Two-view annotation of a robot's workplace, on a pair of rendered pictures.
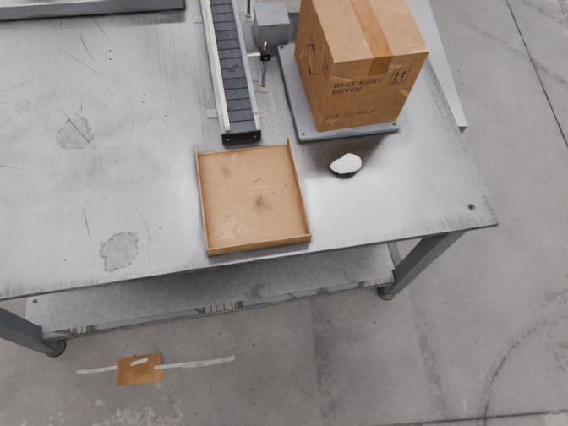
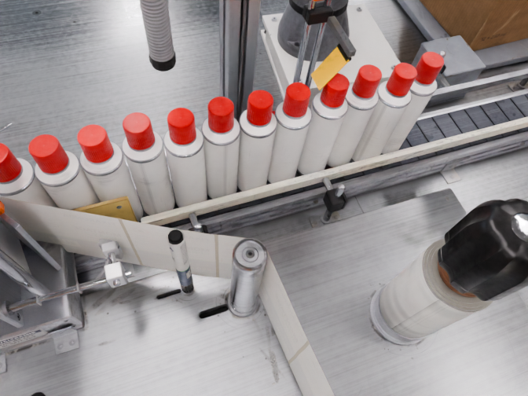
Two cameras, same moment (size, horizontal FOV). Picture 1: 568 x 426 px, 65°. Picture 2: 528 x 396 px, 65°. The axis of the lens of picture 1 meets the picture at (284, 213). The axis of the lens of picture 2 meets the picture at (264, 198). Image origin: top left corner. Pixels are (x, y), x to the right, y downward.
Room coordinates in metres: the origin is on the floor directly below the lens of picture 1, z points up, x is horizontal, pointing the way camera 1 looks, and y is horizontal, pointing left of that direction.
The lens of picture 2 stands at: (1.58, 0.81, 1.48)
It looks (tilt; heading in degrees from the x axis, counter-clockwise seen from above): 60 degrees down; 261
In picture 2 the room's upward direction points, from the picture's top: 10 degrees clockwise
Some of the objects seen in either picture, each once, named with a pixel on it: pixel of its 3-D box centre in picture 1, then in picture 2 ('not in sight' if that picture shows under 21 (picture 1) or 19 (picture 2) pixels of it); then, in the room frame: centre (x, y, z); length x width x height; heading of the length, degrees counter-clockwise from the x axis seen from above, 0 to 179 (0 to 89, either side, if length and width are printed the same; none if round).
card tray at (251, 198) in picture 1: (250, 192); not in sight; (0.55, 0.09, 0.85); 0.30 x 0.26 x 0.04; 19
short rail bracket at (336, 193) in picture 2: not in sight; (333, 203); (1.41, 0.49, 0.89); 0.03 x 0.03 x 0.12; 19
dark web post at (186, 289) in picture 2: not in sight; (182, 265); (1.64, 0.63, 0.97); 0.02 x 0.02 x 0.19
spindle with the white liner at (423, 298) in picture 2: not in sight; (446, 282); (1.33, 0.66, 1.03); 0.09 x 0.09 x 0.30
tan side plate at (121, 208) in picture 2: not in sight; (97, 221); (1.77, 0.56, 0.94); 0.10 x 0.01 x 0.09; 19
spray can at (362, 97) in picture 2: not in sight; (350, 120); (1.40, 0.39, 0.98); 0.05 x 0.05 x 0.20
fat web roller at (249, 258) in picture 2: not in sight; (245, 281); (1.56, 0.65, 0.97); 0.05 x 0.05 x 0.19
